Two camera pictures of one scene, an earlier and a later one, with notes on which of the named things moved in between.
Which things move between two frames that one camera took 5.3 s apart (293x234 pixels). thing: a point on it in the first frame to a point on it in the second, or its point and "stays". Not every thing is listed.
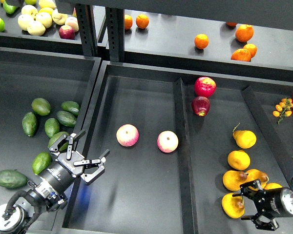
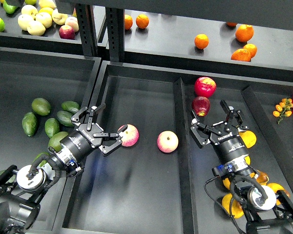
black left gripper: [66, 167] to [79, 144]
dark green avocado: [64, 146] stays
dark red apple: [200, 105] stays
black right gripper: [280, 203] to [228, 144]
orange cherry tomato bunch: [283, 109] stays
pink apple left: [127, 135] stays
